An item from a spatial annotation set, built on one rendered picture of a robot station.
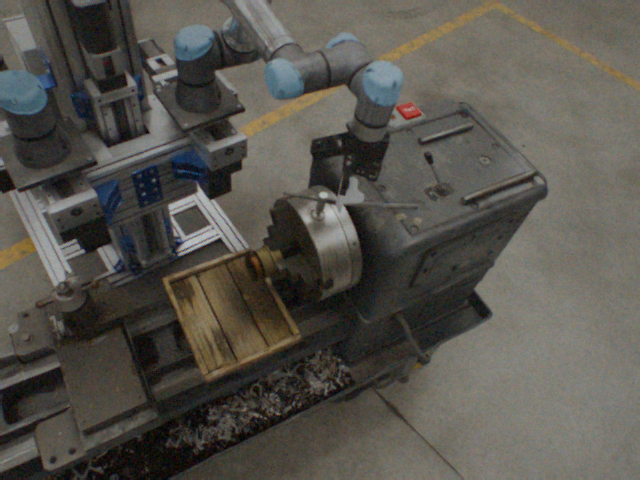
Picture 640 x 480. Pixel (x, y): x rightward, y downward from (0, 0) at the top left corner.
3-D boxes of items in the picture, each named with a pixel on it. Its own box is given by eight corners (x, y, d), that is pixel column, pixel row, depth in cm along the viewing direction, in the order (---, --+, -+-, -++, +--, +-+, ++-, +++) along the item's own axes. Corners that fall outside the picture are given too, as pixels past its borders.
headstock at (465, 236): (429, 170, 201) (462, 89, 170) (506, 260, 179) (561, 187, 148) (296, 216, 180) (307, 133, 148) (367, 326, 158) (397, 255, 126)
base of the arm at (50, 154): (8, 142, 145) (-6, 115, 137) (61, 125, 151) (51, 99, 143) (25, 175, 139) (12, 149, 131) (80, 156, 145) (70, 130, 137)
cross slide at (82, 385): (103, 279, 149) (100, 271, 146) (150, 408, 130) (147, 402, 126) (44, 300, 143) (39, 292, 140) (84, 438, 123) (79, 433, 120)
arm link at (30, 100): (29, 145, 132) (10, 103, 121) (-6, 122, 135) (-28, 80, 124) (66, 121, 139) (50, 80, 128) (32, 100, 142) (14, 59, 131)
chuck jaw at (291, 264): (310, 247, 142) (332, 275, 135) (310, 260, 146) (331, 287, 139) (275, 261, 138) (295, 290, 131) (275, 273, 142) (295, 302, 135)
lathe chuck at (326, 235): (293, 228, 168) (305, 166, 141) (339, 307, 155) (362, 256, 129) (268, 237, 164) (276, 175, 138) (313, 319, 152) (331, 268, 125)
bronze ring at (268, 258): (272, 235, 141) (242, 246, 138) (287, 260, 137) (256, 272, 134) (271, 253, 149) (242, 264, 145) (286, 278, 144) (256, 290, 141)
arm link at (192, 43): (171, 65, 158) (166, 25, 147) (211, 57, 163) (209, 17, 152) (184, 88, 153) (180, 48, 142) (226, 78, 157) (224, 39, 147)
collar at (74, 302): (82, 279, 127) (78, 273, 124) (90, 304, 123) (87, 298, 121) (49, 290, 124) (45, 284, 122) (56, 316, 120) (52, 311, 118)
